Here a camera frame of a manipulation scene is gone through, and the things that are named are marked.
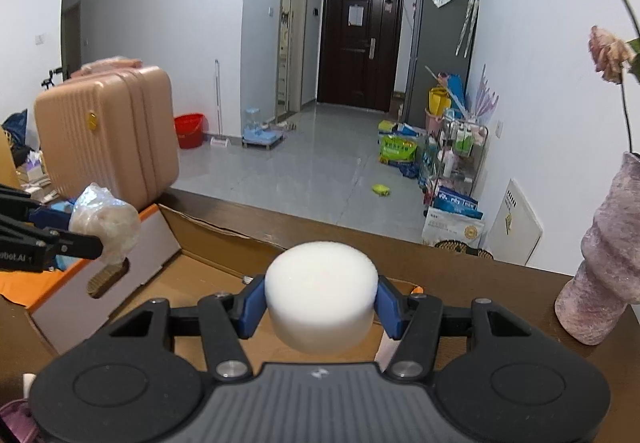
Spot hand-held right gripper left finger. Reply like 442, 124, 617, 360
107, 274, 272, 382

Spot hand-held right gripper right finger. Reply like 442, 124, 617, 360
374, 274, 535, 382

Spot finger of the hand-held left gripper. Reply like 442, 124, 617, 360
0, 186, 73, 230
0, 212, 105, 261

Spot plastic-wrapped white plush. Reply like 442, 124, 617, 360
69, 183, 142, 266

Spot orange cardboard box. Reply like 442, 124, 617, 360
29, 203, 426, 374

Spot white round sponge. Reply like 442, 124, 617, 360
265, 239, 379, 355

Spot orange cardboard strip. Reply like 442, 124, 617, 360
0, 268, 90, 311

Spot dark blue bag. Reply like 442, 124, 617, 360
2, 109, 32, 165

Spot pink ribbed suitcase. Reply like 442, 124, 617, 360
34, 66, 181, 209

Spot dark patterned slippers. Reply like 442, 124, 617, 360
434, 239, 493, 260

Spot white carton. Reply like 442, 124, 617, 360
421, 213, 485, 246

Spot blue and white box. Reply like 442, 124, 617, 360
431, 193, 485, 220

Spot white leaning board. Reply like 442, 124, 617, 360
487, 178, 543, 267

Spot red bucket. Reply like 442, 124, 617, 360
173, 113, 205, 149

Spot pink cloth bundle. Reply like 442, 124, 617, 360
70, 56, 144, 77

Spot green pet food bag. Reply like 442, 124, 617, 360
379, 134, 418, 167

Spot blue pet water feeder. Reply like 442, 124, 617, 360
241, 108, 286, 150

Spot yellow bag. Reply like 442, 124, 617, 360
429, 87, 451, 115

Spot pink textured vase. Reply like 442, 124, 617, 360
555, 152, 640, 346

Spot grey refrigerator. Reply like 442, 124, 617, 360
402, 0, 480, 124

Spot dark front door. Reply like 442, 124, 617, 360
317, 0, 405, 113

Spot white folded umbrella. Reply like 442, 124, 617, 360
455, 0, 481, 58

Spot wire shelf cart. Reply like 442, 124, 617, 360
425, 116, 490, 204

